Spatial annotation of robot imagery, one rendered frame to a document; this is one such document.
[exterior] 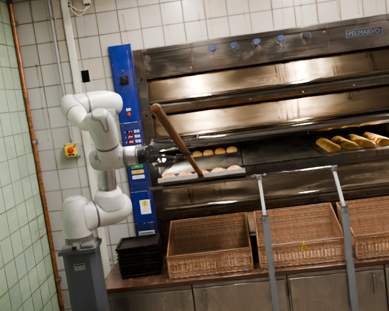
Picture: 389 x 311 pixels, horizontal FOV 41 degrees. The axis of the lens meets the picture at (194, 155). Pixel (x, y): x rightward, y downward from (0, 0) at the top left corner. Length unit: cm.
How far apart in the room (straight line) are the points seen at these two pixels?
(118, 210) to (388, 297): 176
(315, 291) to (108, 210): 141
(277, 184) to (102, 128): 192
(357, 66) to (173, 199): 159
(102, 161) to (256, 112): 173
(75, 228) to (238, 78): 160
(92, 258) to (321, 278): 143
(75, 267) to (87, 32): 173
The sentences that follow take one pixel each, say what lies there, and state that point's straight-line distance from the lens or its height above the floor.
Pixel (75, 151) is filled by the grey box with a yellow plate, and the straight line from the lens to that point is 387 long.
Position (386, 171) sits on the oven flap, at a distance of 396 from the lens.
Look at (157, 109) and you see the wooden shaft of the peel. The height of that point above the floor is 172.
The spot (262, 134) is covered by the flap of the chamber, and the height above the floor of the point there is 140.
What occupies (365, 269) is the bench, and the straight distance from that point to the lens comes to 350.
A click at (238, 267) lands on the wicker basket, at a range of 345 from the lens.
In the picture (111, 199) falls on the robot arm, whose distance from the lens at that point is 294.
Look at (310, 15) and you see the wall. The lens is 382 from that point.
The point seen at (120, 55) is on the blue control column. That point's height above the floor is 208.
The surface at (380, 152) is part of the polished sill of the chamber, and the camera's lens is 392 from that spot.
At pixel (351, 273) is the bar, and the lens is 343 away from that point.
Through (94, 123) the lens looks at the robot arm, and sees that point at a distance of 219.
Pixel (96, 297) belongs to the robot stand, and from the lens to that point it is 301.
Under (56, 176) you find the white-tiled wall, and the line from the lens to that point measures 401.
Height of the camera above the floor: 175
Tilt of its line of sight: 7 degrees down
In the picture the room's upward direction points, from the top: 8 degrees counter-clockwise
